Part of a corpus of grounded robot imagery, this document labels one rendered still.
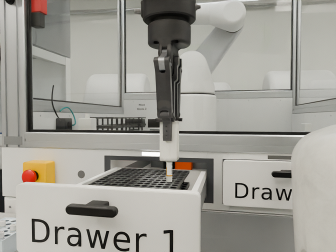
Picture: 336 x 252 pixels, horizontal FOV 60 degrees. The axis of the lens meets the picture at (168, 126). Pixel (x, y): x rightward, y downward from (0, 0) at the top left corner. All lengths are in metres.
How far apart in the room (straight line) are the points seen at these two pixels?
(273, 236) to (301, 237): 0.56
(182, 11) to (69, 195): 0.34
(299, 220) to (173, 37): 0.35
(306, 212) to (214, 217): 0.57
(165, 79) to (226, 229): 0.45
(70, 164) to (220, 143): 0.42
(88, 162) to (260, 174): 0.45
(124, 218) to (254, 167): 0.38
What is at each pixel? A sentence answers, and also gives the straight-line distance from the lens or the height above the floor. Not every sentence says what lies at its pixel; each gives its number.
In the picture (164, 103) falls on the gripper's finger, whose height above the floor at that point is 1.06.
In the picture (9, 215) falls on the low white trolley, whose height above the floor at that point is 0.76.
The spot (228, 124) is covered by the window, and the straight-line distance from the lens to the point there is 0.75.
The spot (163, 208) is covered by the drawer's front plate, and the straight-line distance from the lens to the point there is 0.43.
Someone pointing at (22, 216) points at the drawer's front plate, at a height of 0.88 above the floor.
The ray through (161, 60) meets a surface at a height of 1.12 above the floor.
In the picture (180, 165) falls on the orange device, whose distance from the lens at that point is 1.12.
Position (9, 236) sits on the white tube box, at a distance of 0.69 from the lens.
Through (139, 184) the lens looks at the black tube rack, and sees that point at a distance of 0.59.
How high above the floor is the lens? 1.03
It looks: 2 degrees down
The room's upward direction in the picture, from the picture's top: straight up
